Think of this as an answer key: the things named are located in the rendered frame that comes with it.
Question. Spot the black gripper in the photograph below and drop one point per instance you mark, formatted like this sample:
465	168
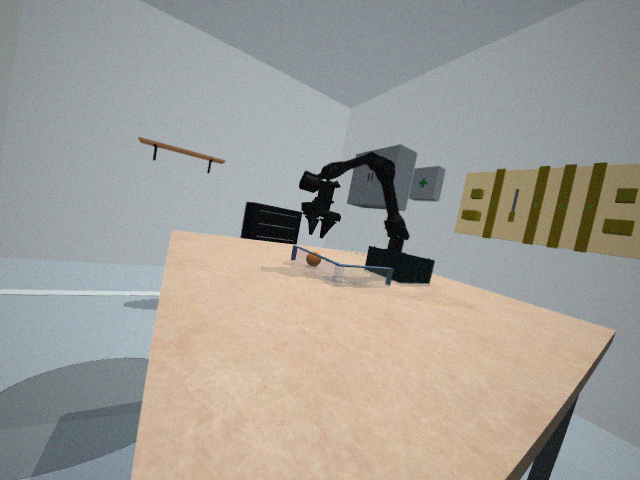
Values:
329	216

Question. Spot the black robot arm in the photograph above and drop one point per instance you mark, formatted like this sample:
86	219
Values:
385	171

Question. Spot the low clear corner walls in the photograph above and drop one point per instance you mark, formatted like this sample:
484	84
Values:
341	275

